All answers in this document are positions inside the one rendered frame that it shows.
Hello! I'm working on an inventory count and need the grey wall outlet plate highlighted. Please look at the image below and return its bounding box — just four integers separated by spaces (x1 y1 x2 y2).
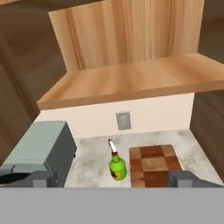
115 111 132 131

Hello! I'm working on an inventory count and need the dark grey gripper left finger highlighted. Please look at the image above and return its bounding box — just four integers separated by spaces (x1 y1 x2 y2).
10 170 59 188

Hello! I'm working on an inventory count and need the grey toaster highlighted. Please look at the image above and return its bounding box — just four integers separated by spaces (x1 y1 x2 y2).
0 120 78 188

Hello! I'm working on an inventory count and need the dark brown wooden cabinet door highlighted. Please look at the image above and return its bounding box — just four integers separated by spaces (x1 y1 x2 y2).
189 0 224 183
0 0 104 165

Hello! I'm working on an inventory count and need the green bottle with red neck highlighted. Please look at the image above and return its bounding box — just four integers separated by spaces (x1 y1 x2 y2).
108 138 128 182

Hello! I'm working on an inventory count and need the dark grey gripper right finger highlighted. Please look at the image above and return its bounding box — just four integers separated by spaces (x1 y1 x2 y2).
168 170 223 188

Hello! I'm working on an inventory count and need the brown checkered wooden cutting board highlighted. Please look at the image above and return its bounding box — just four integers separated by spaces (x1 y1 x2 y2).
129 144 184 188

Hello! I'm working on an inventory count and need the light wood open cabinet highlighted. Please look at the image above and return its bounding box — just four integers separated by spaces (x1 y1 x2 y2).
36 0 224 111

